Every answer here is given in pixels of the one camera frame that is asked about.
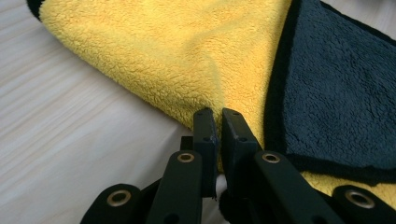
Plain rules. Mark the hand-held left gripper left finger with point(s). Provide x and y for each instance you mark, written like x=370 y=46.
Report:
x=205 y=146

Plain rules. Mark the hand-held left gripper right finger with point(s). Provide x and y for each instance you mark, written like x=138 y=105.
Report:
x=238 y=149

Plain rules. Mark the grey and yellow microfibre cloth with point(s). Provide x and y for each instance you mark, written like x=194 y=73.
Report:
x=155 y=46

